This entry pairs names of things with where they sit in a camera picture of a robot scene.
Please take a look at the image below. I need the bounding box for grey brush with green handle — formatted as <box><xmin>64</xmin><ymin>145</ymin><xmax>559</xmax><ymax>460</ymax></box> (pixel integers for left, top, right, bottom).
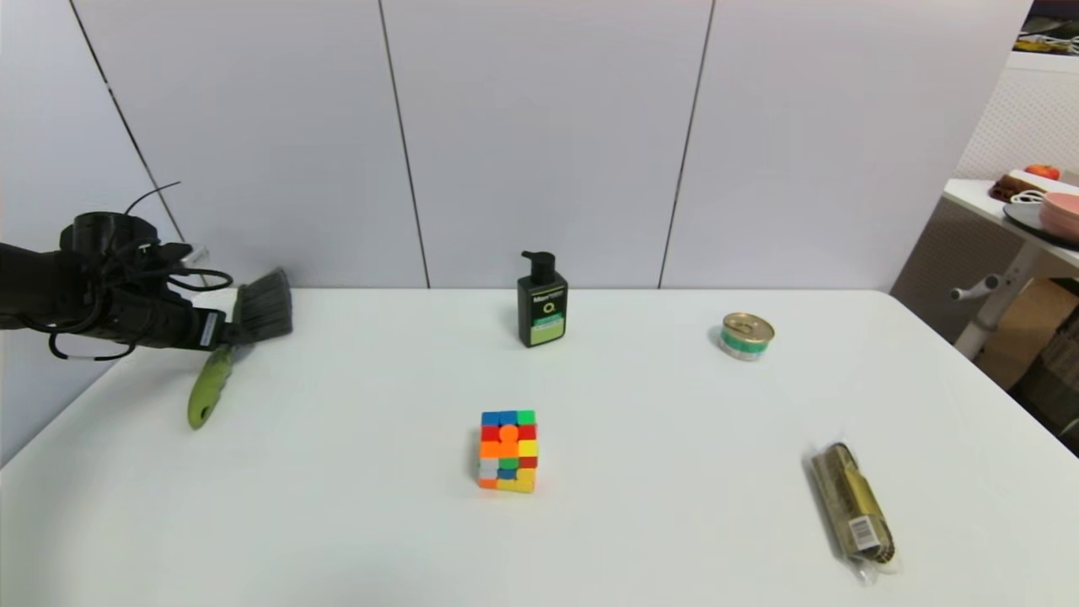
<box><xmin>187</xmin><ymin>268</ymin><xmax>294</xmax><ymax>431</ymax></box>

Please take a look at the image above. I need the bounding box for multicoloured puzzle cube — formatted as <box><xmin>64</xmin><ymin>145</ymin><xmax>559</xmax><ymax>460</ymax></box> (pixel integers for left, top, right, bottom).
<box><xmin>477</xmin><ymin>410</ymin><xmax>539</xmax><ymax>494</ymax></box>

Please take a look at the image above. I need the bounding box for black pump bottle, green label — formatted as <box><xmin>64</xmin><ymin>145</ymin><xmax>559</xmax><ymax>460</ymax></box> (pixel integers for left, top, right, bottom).
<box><xmin>517</xmin><ymin>250</ymin><xmax>568</xmax><ymax>349</ymax></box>

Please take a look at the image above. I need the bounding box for small tin can, green label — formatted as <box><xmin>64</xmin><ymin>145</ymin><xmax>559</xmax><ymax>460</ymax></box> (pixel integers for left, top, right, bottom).
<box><xmin>720</xmin><ymin>313</ymin><xmax>776</xmax><ymax>363</ymax></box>

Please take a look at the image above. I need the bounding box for gold packet in clear wrap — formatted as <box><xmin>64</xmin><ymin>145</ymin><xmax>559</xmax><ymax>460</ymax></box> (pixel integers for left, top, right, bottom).
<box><xmin>809</xmin><ymin>442</ymin><xmax>899</xmax><ymax>584</ymax></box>

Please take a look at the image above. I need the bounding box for white side table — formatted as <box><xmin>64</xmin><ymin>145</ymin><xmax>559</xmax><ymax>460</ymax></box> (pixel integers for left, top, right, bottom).
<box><xmin>942</xmin><ymin>178</ymin><xmax>1079</xmax><ymax>362</ymax></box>

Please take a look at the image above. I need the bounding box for brown and white box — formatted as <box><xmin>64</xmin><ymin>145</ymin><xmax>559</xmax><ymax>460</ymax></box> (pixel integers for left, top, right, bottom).
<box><xmin>990</xmin><ymin>171</ymin><xmax>1071</xmax><ymax>203</ymax></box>

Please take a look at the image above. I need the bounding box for brown cardboard box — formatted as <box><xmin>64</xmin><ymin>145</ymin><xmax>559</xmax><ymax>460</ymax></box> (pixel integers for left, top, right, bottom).
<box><xmin>978</xmin><ymin>278</ymin><xmax>1079</xmax><ymax>393</ymax></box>

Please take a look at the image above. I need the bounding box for white perforated panel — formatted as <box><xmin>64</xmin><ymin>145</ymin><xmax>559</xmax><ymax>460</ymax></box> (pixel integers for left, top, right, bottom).
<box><xmin>953</xmin><ymin>52</ymin><xmax>1079</xmax><ymax>180</ymax></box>

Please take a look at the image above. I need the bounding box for dark ridged crate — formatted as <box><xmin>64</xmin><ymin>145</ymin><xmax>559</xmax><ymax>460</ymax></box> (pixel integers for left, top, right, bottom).
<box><xmin>1010</xmin><ymin>308</ymin><xmax>1079</xmax><ymax>460</ymax></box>

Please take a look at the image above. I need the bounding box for stack of pink bowls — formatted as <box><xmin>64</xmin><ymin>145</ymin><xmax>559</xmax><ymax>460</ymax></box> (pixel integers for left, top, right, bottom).
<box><xmin>1039</xmin><ymin>191</ymin><xmax>1079</xmax><ymax>245</ymax></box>

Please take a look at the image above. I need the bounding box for yellow and black clutter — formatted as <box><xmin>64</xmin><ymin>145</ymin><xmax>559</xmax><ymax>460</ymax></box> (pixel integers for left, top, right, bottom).
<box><xmin>1012</xmin><ymin>17</ymin><xmax>1079</xmax><ymax>56</ymax></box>

